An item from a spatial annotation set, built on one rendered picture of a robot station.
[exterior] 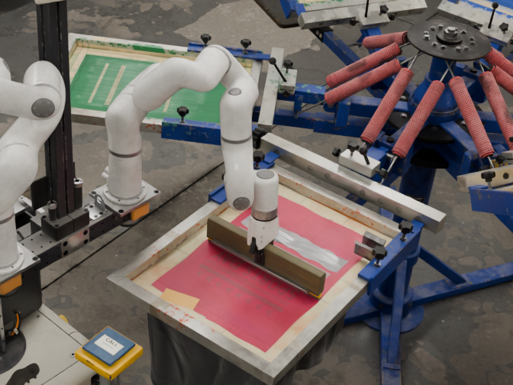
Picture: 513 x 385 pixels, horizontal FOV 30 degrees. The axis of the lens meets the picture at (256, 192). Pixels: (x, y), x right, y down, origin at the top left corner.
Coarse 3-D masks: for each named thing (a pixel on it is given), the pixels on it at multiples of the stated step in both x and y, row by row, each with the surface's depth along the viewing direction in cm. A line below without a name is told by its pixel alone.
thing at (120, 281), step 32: (320, 192) 312; (192, 224) 293; (384, 224) 301; (160, 256) 284; (128, 288) 268; (352, 288) 276; (192, 320) 260; (320, 320) 264; (224, 352) 254; (288, 352) 254
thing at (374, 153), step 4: (372, 148) 326; (376, 148) 326; (368, 152) 324; (372, 152) 324; (376, 152) 324; (380, 152) 325; (384, 152) 325; (368, 156) 322; (372, 156) 322; (376, 156) 323; (380, 156) 323; (384, 156) 324; (380, 160) 322; (384, 160) 325; (380, 164) 324; (384, 164) 327; (348, 168) 316; (356, 172) 314
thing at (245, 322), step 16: (320, 224) 305; (336, 224) 305; (320, 240) 298; (336, 240) 299; (352, 240) 300; (352, 256) 293; (224, 304) 272; (240, 304) 272; (304, 304) 274; (224, 320) 266; (240, 320) 267; (256, 320) 268; (272, 320) 268; (288, 320) 269; (240, 336) 262; (256, 336) 262; (272, 336) 263
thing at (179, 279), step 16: (288, 208) 310; (304, 208) 311; (240, 224) 301; (288, 224) 303; (304, 224) 304; (192, 256) 287; (208, 256) 288; (176, 272) 281; (160, 288) 275; (176, 288) 275; (192, 288) 276; (208, 288) 276; (208, 304) 271
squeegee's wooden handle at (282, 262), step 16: (208, 224) 288; (224, 224) 285; (224, 240) 287; (240, 240) 282; (272, 256) 277; (288, 256) 275; (288, 272) 276; (304, 272) 272; (320, 272) 271; (320, 288) 272
